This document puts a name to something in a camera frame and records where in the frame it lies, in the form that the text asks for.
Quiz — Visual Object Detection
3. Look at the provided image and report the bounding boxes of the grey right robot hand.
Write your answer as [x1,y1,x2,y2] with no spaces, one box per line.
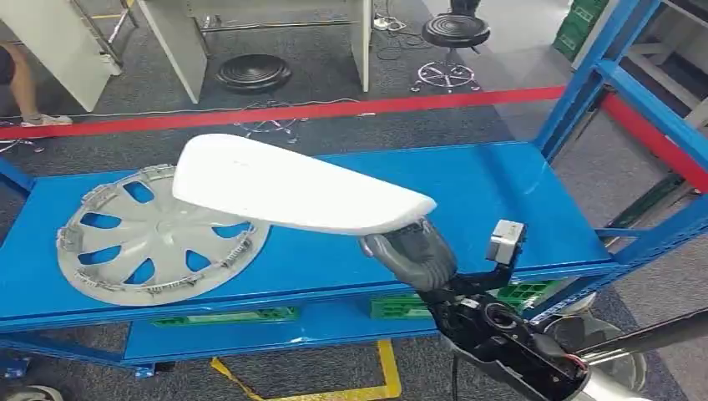
[358,218,459,293]

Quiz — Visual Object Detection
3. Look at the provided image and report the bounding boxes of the white plastic cover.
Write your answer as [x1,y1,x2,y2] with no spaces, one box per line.
[171,133,438,236]

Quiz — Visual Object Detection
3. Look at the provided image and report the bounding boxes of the green plastic crate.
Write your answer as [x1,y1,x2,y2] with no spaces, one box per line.
[369,278,568,321]
[150,307,301,327]

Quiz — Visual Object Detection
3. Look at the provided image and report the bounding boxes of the blue metal shelf rack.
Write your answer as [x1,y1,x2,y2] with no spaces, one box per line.
[0,0,708,380]

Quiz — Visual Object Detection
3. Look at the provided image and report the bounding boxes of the chrome stool base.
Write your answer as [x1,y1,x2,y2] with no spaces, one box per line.
[235,101,310,145]
[0,119,45,155]

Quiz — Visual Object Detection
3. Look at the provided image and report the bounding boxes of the red barrier tape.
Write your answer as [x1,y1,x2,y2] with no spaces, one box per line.
[0,85,708,192]

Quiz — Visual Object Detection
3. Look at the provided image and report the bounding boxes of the black stool with chrome base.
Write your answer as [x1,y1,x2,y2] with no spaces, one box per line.
[410,13,493,94]

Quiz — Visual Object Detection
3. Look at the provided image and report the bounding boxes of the white power strip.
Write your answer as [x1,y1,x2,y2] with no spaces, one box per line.
[373,15,407,32]

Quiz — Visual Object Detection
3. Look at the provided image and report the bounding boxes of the black round stool seat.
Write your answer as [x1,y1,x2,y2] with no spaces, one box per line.
[215,53,293,93]

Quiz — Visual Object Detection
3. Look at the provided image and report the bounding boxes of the silver wheel hubcap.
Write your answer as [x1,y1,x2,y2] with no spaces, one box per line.
[56,164,272,307]

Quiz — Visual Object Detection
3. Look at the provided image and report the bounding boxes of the stacked green crates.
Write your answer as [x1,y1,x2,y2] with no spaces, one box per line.
[552,0,609,62]

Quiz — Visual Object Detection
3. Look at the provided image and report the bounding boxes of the white desk with metal bar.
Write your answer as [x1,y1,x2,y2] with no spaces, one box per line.
[137,0,374,104]

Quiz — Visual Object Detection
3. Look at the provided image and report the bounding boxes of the person's leg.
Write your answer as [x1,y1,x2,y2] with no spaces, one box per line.
[0,43,73,127]

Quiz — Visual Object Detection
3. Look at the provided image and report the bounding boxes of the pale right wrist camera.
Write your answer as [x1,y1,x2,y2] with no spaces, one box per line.
[485,219,528,265]

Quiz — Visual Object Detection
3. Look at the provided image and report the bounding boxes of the black floor cable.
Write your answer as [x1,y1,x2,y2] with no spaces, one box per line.
[376,28,435,62]

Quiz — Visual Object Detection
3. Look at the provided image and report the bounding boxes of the white table frame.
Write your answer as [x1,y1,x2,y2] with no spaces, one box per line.
[627,0,708,129]

